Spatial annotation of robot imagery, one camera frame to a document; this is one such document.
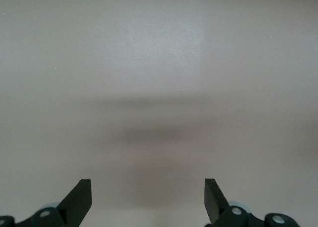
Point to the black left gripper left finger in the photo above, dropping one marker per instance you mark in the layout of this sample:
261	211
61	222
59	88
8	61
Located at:
77	207

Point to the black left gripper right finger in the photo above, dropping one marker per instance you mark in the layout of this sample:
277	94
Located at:
216	207

